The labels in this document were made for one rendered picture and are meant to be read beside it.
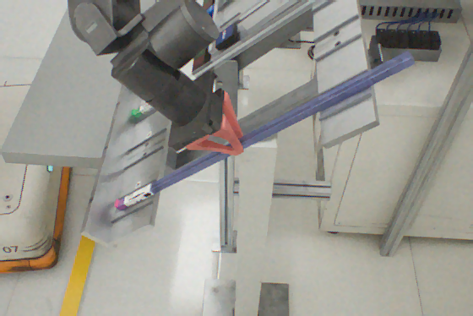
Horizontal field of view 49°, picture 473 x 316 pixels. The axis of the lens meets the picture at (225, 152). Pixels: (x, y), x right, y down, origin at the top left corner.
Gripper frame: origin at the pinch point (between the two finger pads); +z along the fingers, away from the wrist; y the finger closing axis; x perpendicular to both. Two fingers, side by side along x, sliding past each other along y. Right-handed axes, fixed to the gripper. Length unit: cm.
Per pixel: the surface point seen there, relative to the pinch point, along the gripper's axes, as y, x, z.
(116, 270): 24, 87, 44
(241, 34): 38.1, 7.8, 7.8
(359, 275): 27, 32, 93
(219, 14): 54, 17, 9
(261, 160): 7.8, 5.7, 12.4
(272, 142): 8.9, 2.3, 10.9
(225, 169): 35, 38, 37
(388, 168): 39, 6, 65
